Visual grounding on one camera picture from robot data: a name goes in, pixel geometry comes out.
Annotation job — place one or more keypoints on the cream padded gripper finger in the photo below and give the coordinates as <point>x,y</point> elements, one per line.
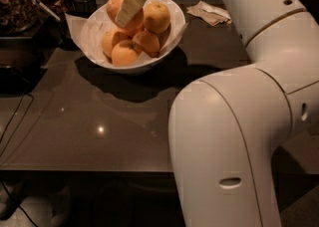
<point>130,13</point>

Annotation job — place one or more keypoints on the orange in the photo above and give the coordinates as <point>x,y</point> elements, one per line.
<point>156,17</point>
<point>112,8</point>
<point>148,41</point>
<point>125,53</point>
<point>111,39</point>

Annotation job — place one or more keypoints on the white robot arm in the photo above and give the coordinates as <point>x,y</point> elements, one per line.
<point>223,128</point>

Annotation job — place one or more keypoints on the white ceramic bowl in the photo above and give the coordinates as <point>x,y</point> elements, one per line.
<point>172,7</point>

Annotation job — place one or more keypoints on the white paper bowl liner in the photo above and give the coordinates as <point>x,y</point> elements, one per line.
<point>78,28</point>

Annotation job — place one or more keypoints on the folded paper napkins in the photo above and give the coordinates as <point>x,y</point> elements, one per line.
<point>210,14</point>

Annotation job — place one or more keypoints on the glass jar of nuts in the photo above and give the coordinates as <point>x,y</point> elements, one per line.
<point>17,16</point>

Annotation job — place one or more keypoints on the white shoe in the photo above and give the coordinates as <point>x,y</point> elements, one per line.
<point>61,205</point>

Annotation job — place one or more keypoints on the black wire cup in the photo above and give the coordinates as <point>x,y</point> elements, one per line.
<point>84,8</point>

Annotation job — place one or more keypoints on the white utensil handle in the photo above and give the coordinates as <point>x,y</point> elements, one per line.
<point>46,9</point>

